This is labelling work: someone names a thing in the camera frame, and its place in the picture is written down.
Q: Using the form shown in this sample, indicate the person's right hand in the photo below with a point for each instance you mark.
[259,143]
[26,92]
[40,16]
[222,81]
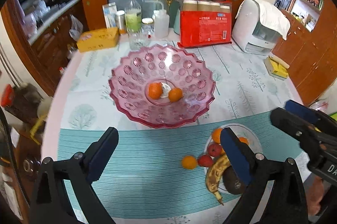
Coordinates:
[314,196]

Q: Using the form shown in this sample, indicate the white appliance with cloth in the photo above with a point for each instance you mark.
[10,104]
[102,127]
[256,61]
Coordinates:
[259,24]

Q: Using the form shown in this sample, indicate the white blue carton box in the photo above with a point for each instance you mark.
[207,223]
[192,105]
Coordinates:
[109,12]

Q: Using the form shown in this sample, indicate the clear glass fruit plate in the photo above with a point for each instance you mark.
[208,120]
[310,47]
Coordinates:
[240,131]

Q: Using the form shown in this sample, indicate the teal ceramic vase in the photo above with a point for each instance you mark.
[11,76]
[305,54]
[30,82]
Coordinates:
[174,13]

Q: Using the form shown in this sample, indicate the red paper cup package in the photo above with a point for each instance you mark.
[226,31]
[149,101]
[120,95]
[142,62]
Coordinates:
[204,23]

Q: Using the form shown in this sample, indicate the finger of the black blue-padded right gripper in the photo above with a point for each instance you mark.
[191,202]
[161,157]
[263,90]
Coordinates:
[300,122]

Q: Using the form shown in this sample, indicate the red lychee on plate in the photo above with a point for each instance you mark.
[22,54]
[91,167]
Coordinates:
[214,150]

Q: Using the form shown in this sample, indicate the clear drinking glass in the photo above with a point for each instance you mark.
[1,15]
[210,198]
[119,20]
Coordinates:
[139,39]

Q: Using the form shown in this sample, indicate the small jar yellow lid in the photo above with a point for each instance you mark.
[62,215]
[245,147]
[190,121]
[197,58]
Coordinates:
[148,26]

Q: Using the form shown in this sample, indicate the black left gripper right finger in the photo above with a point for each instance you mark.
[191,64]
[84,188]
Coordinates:
[287,200]

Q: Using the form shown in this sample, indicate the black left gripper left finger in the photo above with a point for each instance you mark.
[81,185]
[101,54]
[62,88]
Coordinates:
[50,202]

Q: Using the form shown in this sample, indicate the tree pattern tablecloth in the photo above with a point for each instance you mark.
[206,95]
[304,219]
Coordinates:
[243,86]

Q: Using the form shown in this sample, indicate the red lidded container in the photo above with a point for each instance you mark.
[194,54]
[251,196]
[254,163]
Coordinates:
[7,96]

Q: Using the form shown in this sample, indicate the small orange tangerine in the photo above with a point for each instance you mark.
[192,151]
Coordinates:
[175,94]

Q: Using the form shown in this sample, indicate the overripe banana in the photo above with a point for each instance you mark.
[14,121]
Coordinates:
[214,175]

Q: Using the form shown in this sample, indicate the glass bottle green label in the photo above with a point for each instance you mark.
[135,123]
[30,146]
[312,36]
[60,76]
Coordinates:
[133,16]

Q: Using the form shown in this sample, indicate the yellow tin box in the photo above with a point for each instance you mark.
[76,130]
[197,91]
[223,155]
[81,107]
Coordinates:
[98,39]

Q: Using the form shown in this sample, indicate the pink plastic fruit bowl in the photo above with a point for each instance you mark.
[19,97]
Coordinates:
[162,86]

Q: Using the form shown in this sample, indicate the dark avocado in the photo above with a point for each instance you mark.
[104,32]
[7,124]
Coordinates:
[232,183]

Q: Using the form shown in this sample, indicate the orange tangerine with stem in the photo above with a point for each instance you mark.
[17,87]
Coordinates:
[155,90]

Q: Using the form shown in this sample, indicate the white squeeze bottle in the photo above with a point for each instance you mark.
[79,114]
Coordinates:
[161,24]

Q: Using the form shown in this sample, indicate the silver metal can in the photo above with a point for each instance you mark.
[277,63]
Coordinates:
[120,22]

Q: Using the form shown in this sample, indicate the red lychee fruit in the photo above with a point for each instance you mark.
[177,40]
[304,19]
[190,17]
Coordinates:
[205,161]

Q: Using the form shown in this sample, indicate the yellow sponge pack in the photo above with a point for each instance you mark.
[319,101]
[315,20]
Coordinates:
[275,69]

